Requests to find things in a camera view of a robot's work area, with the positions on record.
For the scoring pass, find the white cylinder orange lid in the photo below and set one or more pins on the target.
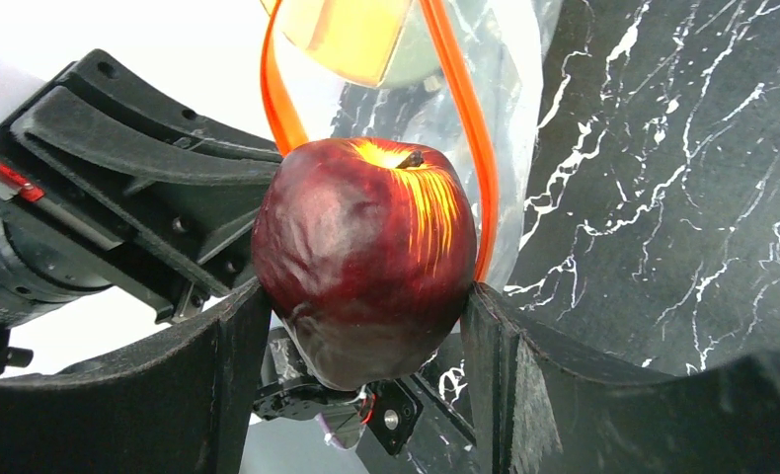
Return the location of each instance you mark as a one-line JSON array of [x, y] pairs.
[[372, 43]]

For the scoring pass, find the dark red apple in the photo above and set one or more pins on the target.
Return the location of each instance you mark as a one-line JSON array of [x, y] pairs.
[[367, 249]]

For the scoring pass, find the clear zip top bag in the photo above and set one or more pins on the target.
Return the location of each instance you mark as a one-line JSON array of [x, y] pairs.
[[480, 108]]

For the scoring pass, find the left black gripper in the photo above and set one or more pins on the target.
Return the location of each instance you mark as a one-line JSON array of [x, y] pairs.
[[105, 181]]

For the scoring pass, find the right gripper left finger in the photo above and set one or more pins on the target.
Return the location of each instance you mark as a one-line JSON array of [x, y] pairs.
[[178, 401]]

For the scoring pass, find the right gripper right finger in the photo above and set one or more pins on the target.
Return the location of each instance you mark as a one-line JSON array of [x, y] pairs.
[[544, 403]]

